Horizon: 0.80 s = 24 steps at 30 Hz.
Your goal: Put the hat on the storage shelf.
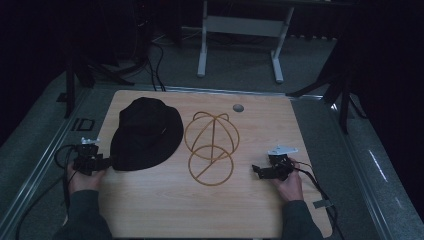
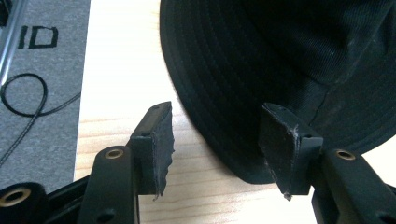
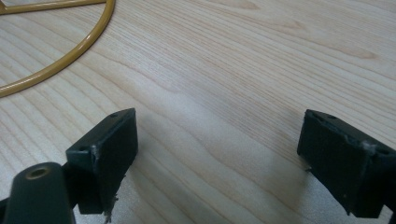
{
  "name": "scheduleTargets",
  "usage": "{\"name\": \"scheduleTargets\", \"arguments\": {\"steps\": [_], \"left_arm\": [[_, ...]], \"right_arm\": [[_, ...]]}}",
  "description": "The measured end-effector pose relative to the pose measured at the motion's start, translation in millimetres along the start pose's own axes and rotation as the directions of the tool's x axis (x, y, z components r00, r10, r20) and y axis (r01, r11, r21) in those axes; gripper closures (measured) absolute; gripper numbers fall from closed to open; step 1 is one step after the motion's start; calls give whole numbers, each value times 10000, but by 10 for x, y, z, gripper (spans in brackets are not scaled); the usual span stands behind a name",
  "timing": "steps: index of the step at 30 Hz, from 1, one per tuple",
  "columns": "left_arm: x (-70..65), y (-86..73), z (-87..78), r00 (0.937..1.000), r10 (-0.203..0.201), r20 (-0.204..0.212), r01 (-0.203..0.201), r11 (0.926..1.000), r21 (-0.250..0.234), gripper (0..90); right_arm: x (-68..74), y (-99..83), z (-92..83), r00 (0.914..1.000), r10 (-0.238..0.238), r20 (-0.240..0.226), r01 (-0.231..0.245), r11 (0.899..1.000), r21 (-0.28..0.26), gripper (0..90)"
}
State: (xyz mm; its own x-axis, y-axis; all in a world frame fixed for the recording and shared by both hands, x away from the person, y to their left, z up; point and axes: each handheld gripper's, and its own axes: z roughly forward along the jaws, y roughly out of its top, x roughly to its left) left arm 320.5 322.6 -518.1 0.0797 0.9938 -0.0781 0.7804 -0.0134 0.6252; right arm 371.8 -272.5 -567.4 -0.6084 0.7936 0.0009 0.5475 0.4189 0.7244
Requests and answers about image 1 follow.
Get person's left hand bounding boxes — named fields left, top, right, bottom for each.
left=67, top=162, right=108, bottom=195

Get black bucket hat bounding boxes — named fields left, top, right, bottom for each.
left=109, top=96, right=185, bottom=172

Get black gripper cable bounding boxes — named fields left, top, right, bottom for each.
left=14, top=144, right=84, bottom=240
left=289, top=159, right=346, bottom=240

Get black floor cables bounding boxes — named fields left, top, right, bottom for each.
left=145, top=41, right=167, bottom=93

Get person's right hand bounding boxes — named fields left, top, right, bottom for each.
left=270, top=159, right=305, bottom=203

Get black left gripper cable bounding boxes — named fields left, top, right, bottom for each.
left=14, top=144, right=84, bottom=240

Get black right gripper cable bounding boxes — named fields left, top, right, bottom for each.
left=289, top=159, right=346, bottom=240

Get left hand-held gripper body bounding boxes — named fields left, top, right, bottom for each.
left=72, top=136, right=105, bottom=177

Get grey tape strip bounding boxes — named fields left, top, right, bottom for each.
left=312, top=198, right=335, bottom=210

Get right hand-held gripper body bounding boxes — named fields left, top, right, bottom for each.
left=261, top=144, right=300, bottom=182

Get white table frame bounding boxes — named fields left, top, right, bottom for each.
left=196, top=0, right=296, bottom=85

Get black tripod stand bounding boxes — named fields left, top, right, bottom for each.
left=285, top=39, right=368, bottom=135
left=55, top=36, right=149, bottom=120

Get golden wire hat stand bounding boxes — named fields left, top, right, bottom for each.
left=183, top=111, right=241, bottom=187

